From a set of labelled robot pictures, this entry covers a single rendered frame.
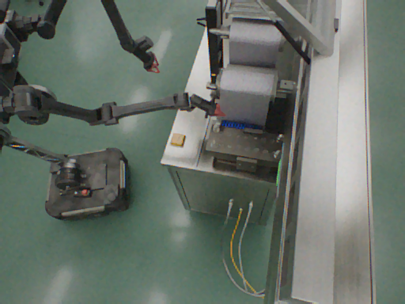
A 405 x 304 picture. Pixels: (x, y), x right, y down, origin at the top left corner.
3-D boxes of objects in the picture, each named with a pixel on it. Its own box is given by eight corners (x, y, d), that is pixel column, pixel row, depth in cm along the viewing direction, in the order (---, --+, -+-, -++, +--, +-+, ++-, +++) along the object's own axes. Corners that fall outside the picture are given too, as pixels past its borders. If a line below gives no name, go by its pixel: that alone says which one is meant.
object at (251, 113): (221, 119, 158) (220, 98, 142) (264, 126, 154) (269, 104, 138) (221, 120, 158) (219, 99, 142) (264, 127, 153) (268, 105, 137)
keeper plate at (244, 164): (236, 165, 156) (236, 156, 146) (255, 169, 154) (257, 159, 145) (236, 169, 155) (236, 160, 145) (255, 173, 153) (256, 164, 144)
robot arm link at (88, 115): (96, 130, 153) (94, 112, 155) (116, 123, 148) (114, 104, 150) (9, 113, 113) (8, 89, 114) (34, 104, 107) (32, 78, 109)
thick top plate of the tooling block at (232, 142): (212, 130, 161) (212, 124, 156) (286, 142, 154) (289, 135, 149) (206, 155, 154) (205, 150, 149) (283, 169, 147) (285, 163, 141)
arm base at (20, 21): (26, 31, 150) (11, 9, 139) (42, 28, 150) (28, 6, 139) (24, 42, 146) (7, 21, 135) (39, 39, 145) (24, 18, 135)
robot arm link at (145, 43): (122, 36, 160) (122, 47, 156) (137, 24, 155) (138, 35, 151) (138, 50, 169) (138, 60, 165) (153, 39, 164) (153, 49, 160)
